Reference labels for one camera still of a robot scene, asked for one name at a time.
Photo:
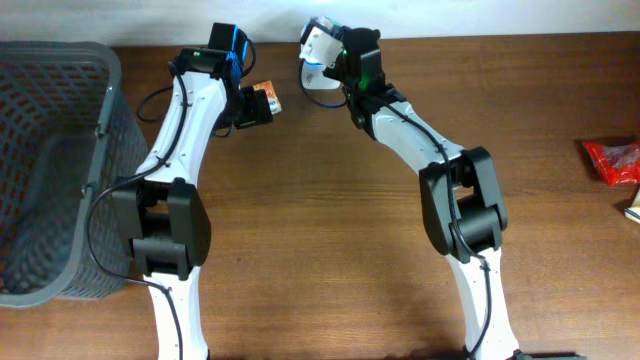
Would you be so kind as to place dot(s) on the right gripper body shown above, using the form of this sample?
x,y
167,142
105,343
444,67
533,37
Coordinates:
x,y
342,74

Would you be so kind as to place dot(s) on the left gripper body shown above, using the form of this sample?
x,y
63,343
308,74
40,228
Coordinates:
x,y
251,108

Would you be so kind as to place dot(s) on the small orange teal box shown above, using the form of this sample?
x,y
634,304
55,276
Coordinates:
x,y
274,103

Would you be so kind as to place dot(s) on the red snack bag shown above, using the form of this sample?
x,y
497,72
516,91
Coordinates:
x,y
616,165

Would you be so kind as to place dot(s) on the cream yellow snack bag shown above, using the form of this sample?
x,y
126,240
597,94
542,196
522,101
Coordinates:
x,y
633,211

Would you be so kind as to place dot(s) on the small teal tissue pack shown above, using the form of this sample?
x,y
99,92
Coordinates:
x,y
327,25

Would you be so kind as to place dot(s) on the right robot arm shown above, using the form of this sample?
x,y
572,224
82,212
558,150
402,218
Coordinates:
x,y
463,210

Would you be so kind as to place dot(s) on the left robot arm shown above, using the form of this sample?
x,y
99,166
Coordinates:
x,y
159,211

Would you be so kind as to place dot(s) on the white barcode scanner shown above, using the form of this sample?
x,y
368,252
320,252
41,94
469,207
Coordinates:
x,y
313,77

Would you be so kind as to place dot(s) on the grey plastic mesh basket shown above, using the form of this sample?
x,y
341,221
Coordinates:
x,y
67,132

